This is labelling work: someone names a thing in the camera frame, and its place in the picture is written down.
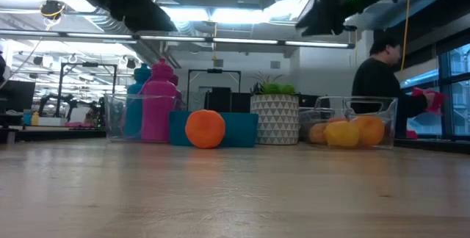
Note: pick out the bright pink water bottle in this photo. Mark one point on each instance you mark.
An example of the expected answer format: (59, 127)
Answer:
(159, 102)

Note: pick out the blue plastic water bottle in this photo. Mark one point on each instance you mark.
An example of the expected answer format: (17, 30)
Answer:
(134, 113)

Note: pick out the orange toy sweet potato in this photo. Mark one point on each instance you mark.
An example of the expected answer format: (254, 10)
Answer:
(316, 133)

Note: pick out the yellow-orange toy lemon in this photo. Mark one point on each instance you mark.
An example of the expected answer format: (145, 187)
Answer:
(341, 134)

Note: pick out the round orange toy fruit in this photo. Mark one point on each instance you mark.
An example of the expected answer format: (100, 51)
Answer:
(205, 129)
(371, 129)

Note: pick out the long fluorescent light tube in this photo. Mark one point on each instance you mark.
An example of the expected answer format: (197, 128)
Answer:
(242, 40)

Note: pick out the person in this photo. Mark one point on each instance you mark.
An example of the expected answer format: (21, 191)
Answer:
(374, 80)

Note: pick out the clear plastic bin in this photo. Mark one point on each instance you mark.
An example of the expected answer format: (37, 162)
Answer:
(391, 120)
(115, 117)

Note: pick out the black cabinet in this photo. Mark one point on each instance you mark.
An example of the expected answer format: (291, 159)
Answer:
(220, 100)

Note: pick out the potted succulent plant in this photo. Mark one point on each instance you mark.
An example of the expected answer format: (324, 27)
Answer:
(275, 120)

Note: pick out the red cloth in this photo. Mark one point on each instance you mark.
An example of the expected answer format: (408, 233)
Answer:
(435, 100)

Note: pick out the teal plastic tray bin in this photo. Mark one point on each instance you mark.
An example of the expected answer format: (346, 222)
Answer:
(242, 129)

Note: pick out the black monitor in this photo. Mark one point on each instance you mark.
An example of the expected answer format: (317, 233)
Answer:
(16, 94)

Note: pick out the black metal frame stand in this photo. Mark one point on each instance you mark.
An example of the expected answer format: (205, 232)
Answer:
(214, 71)
(88, 64)

